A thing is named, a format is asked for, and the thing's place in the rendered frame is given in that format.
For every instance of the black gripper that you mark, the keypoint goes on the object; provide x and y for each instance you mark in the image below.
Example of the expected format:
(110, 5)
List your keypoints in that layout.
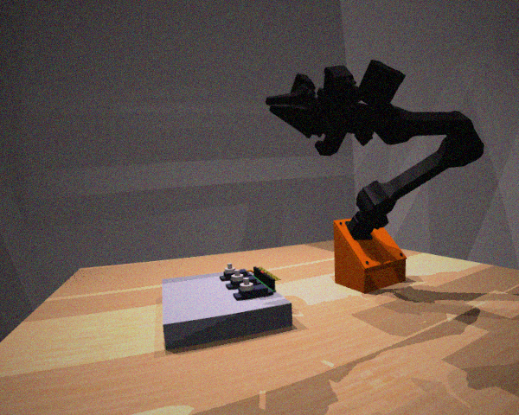
(303, 111)

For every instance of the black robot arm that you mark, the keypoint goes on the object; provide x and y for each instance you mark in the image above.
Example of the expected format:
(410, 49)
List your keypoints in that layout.
(394, 126)

